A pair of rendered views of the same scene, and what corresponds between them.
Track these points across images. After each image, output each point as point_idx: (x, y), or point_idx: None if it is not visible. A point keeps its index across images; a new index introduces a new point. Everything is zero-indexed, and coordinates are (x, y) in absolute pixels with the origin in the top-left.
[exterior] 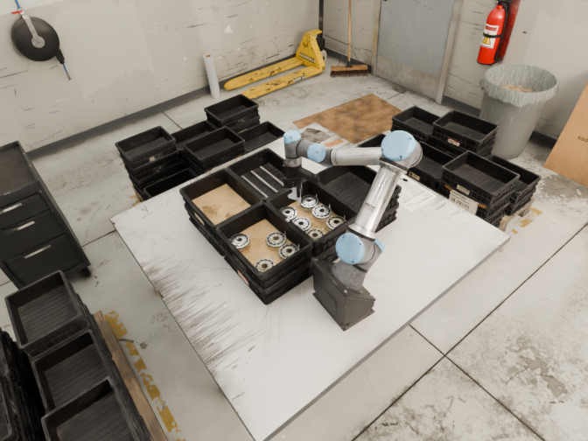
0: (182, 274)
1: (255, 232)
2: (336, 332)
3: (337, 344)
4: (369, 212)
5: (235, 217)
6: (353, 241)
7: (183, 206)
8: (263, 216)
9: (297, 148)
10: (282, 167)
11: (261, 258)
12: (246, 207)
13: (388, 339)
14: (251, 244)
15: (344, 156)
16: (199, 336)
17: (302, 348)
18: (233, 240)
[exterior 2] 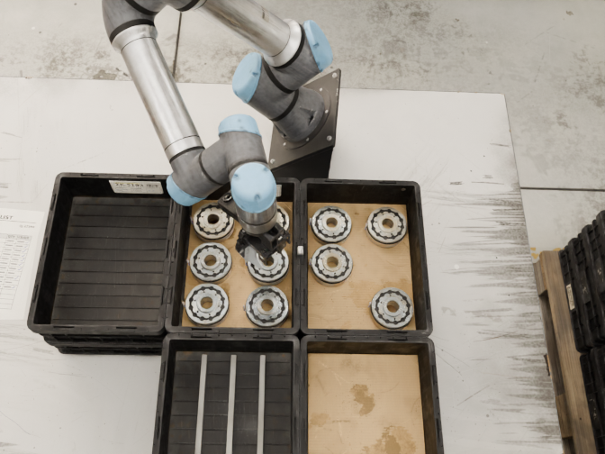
0: (495, 380)
1: (347, 320)
2: (342, 130)
3: (353, 118)
4: (269, 12)
5: (380, 332)
6: (313, 30)
7: None
8: None
9: (266, 161)
10: (164, 450)
11: (375, 256)
12: (320, 399)
13: None
14: (371, 296)
15: (187, 116)
16: (514, 247)
17: (395, 141)
18: (401, 315)
